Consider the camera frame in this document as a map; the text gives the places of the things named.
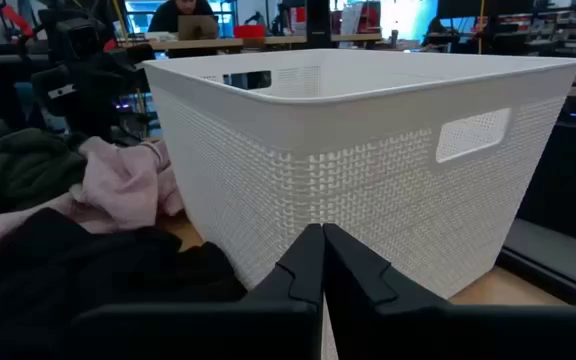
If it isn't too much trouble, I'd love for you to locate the black garment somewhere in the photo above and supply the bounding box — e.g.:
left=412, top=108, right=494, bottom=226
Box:
left=0, top=207, right=249, bottom=360

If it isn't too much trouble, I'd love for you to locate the black aluminium table frame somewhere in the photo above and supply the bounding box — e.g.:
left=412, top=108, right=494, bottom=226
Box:
left=496, top=217, right=576, bottom=307

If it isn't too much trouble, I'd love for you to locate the black pillar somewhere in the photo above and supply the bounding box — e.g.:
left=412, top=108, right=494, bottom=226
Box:
left=305, top=0, right=335, bottom=49

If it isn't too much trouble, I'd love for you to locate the red box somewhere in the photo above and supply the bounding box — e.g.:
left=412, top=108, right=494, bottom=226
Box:
left=232, top=23, right=267, bottom=41

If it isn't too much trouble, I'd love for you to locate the long wooden background table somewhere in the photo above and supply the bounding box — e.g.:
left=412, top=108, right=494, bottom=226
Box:
left=117, top=32, right=384, bottom=52

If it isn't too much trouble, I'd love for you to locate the white plastic woven basket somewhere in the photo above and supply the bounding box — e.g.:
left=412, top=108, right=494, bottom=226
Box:
left=141, top=48, right=576, bottom=360

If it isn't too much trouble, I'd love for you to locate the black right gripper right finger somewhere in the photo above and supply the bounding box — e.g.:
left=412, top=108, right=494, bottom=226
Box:
left=322, top=222, right=576, bottom=360

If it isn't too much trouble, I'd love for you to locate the olive green garment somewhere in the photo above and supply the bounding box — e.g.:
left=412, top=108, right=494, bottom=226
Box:
left=0, top=117, right=89, bottom=217

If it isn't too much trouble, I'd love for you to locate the person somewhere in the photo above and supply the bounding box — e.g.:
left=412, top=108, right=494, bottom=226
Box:
left=146, top=0, right=220, bottom=34

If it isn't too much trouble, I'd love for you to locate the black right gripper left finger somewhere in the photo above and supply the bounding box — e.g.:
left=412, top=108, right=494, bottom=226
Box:
left=67, top=223, right=326, bottom=360

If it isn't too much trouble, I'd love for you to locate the tan laptop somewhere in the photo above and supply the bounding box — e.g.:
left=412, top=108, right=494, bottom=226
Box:
left=176, top=14, right=220, bottom=41

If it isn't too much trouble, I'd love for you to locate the pink garment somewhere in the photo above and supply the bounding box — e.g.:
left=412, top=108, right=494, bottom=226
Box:
left=0, top=135, right=185, bottom=262

